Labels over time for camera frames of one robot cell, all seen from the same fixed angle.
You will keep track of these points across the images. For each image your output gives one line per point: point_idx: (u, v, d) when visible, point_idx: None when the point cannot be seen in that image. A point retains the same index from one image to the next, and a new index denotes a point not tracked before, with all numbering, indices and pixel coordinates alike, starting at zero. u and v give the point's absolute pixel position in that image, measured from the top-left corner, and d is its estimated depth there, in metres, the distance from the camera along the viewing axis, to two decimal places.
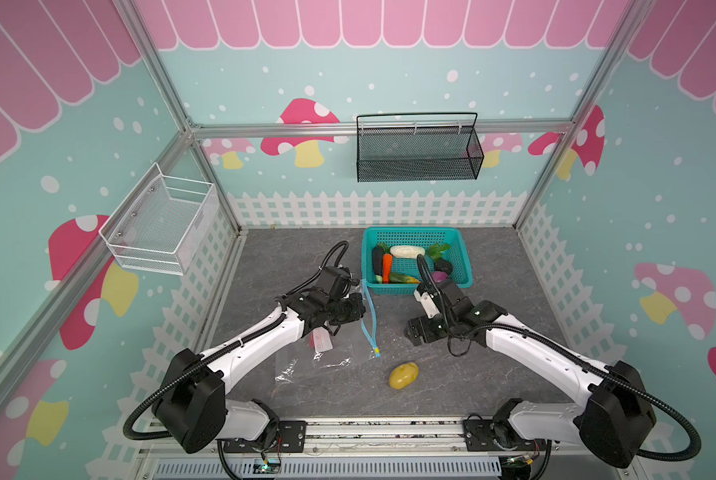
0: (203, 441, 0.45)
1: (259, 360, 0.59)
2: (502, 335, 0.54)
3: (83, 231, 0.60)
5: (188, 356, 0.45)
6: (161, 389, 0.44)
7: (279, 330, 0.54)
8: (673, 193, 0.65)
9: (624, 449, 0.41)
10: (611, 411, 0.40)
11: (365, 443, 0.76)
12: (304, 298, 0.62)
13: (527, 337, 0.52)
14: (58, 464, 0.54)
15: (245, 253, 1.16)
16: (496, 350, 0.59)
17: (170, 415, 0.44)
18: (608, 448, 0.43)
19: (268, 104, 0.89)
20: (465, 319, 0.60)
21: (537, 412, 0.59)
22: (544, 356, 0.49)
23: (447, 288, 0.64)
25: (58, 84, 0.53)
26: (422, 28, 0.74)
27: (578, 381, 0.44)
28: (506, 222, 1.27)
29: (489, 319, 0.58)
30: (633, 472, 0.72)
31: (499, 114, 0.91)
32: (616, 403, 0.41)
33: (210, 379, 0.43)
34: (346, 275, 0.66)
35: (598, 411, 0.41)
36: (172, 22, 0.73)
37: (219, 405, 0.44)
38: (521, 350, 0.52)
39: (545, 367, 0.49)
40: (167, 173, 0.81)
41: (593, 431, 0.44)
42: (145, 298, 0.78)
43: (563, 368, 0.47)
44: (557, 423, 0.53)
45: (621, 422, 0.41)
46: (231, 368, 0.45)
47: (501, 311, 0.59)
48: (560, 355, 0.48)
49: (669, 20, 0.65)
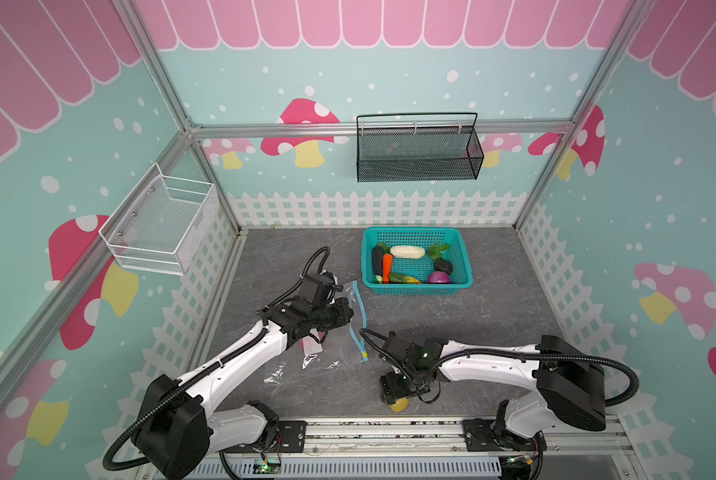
0: (187, 466, 0.44)
1: (244, 375, 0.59)
2: (452, 364, 0.56)
3: (83, 231, 0.60)
5: (166, 382, 0.43)
6: (138, 421, 0.43)
7: (261, 346, 0.52)
8: (673, 193, 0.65)
9: (594, 414, 0.43)
10: (560, 389, 0.43)
11: (365, 443, 0.76)
12: (286, 309, 0.60)
13: (470, 355, 0.55)
14: (58, 464, 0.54)
15: (245, 253, 1.16)
16: (459, 378, 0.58)
17: (152, 443, 0.42)
18: (587, 422, 0.44)
19: (269, 104, 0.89)
20: (420, 366, 0.60)
21: (522, 408, 0.60)
22: (489, 365, 0.51)
23: (391, 345, 0.66)
25: (58, 85, 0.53)
26: (422, 28, 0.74)
27: (523, 374, 0.47)
28: (507, 222, 1.27)
29: (436, 355, 0.59)
30: (633, 473, 0.72)
31: (499, 114, 0.91)
32: (560, 379, 0.44)
33: (189, 405, 0.41)
34: (329, 282, 0.65)
35: (552, 394, 0.43)
36: (173, 22, 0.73)
37: (201, 428, 0.43)
38: (472, 369, 0.54)
39: (497, 373, 0.51)
40: (167, 173, 0.81)
41: (565, 412, 0.45)
42: (145, 298, 0.78)
43: (508, 368, 0.49)
44: (542, 413, 0.53)
45: (573, 391, 0.44)
46: (211, 391, 0.44)
47: (443, 342, 0.61)
48: (499, 357, 0.51)
49: (669, 19, 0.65)
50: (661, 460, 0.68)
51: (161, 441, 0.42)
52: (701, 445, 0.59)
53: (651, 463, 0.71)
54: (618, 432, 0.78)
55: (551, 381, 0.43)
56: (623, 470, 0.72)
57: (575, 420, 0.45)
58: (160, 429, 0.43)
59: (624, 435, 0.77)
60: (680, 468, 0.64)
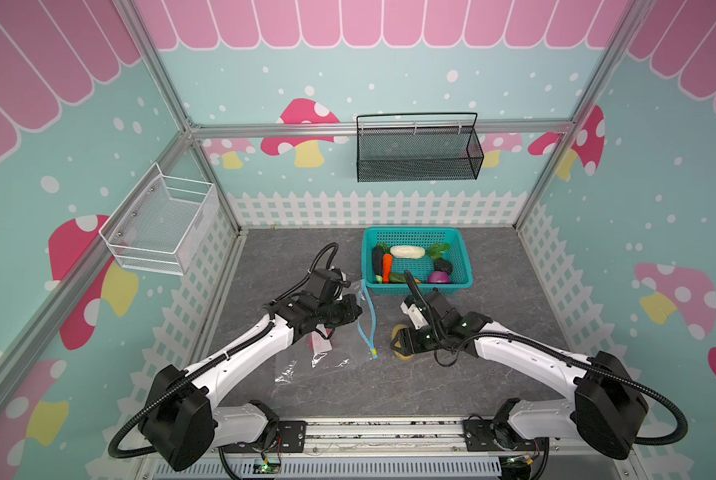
0: (194, 455, 0.44)
1: (244, 372, 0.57)
2: (489, 342, 0.56)
3: (83, 231, 0.60)
5: (173, 373, 0.43)
6: (145, 408, 0.43)
7: (266, 340, 0.52)
8: (673, 193, 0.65)
9: (622, 444, 0.42)
10: (598, 402, 0.41)
11: (365, 443, 0.76)
12: (293, 303, 0.60)
13: (513, 341, 0.54)
14: (58, 464, 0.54)
15: (245, 253, 1.16)
16: (486, 358, 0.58)
17: (157, 432, 0.43)
18: (608, 444, 0.43)
19: (269, 104, 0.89)
20: (454, 331, 0.61)
21: (539, 411, 0.58)
22: (529, 356, 0.51)
23: (435, 302, 0.65)
25: (58, 85, 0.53)
26: (422, 28, 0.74)
27: (563, 376, 0.46)
28: (507, 222, 1.27)
29: (476, 329, 0.59)
30: (633, 472, 0.72)
31: (499, 114, 0.91)
32: (602, 394, 0.42)
33: (195, 397, 0.41)
34: (336, 278, 0.64)
35: (586, 403, 0.42)
36: (173, 22, 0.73)
37: (206, 420, 0.43)
38: (508, 355, 0.54)
39: (534, 368, 0.50)
40: (167, 173, 0.81)
41: (590, 428, 0.44)
42: (145, 298, 0.78)
43: (549, 366, 0.48)
44: (556, 420, 0.53)
45: (611, 414, 0.42)
46: (216, 384, 0.44)
47: (487, 320, 0.60)
48: (544, 353, 0.50)
49: (669, 19, 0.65)
50: (661, 460, 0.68)
51: (166, 432, 0.43)
52: (701, 445, 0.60)
53: (651, 463, 0.71)
54: None
55: (592, 391, 0.42)
56: (623, 470, 0.72)
57: (595, 440, 0.45)
58: (165, 419, 0.44)
59: None
60: (680, 468, 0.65)
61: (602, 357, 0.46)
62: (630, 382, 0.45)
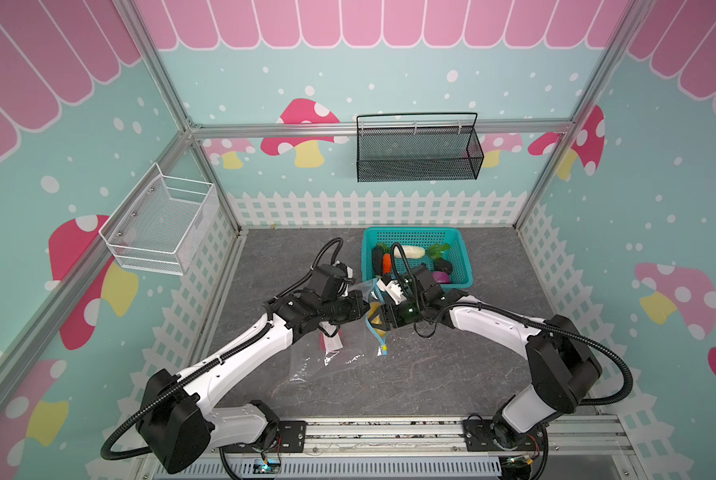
0: (193, 454, 0.45)
1: (245, 373, 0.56)
2: (462, 311, 0.61)
3: (83, 232, 0.60)
5: (165, 378, 0.43)
6: (140, 411, 0.43)
7: (264, 341, 0.50)
8: (673, 193, 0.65)
9: (569, 397, 0.45)
10: (545, 355, 0.45)
11: (365, 443, 0.76)
12: (293, 302, 0.58)
13: (483, 309, 0.58)
14: (58, 464, 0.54)
15: (245, 253, 1.16)
16: (461, 328, 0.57)
17: (154, 433, 0.43)
18: (560, 401, 0.46)
19: (269, 104, 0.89)
20: (434, 303, 0.66)
21: (518, 395, 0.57)
22: (493, 321, 0.55)
23: (421, 274, 0.69)
25: (58, 84, 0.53)
26: (421, 28, 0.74)
27: (519, 336, 0.50)
28: (507, 222, 1.27)
29: (454, 299, 0.64)
30: (633, 473, 0.72)
31: (499, 114, 0.91)
32: (551, 349, 0.46)
33: (186, 403, 0.41)
34: (340, 275, 0.61)
35: (536, 357, 0.46)
36: (173, 23, 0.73)
37: (201, 423, 0.42)
38: (476, 322, 0.58)
39: (498, 332, 0.54)
40: (167, 173, 0.81)
41: (543, 385, 0.48)
42: (145, 298, 0.78)
43: (508, 328, 0.52)
44: (532, 396, 0.54)
45: (558, 368, 0.45)
46: (208, 389, 0.43)
47: (463, 292, 0.66)
48: (504, 317, 0.55)
49: (670, 18, 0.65)
50: (662, 460, 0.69)
51: (162, 434, 0.43)
52: (701, 446, 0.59)
53: (651, 463, 0.71)
54: (618, 432, 0.78)
55: (541, 346, 0.46)
56: (623, 470, 0.72)
57: (549, 398, 0.48)
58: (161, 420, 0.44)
59: (624, 435, 0.77)
60: (679, 468, 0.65)
61: (556, 318, 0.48)
62: (579, 337, 0.48)
